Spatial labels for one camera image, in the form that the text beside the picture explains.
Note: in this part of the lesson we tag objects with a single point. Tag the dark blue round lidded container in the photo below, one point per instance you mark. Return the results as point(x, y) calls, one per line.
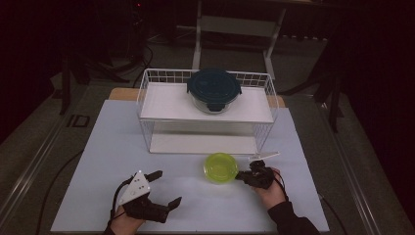
point(213, 86)

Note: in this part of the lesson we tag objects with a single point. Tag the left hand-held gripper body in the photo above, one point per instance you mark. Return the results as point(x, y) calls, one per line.
point(138, 192)

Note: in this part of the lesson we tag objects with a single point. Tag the person's left hand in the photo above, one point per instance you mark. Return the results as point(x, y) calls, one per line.
point(125, 225)

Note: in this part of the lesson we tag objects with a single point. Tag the black floor socket plate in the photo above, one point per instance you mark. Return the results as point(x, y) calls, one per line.
point(78, 121)

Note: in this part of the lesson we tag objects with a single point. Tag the person's right hand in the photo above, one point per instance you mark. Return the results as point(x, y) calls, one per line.
point(272, 196)

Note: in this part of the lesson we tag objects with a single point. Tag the yellow-green round container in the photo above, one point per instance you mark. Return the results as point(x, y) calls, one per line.
point(221, 168)

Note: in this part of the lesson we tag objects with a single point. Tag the wooden table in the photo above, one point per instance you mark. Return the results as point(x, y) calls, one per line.
point(124, 94)

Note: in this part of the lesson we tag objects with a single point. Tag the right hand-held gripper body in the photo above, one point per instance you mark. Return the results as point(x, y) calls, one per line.
point(261, 178)

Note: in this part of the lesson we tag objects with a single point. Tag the white metal table frame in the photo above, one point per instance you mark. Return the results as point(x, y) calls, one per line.
point(235, 26)

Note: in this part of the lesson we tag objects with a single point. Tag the white table cover sheet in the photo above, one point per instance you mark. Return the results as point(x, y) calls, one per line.
point(98, 156)

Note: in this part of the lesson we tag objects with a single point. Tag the black stand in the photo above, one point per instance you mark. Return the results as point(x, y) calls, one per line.
point(66, 84)
point(334, 101)

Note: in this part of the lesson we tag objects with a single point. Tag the metal floor rail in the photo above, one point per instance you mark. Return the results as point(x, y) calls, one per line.
point(36, 163)
point(352, 169)

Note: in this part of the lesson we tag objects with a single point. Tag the black equipment tower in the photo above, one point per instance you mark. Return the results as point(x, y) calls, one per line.
point(137, 29)

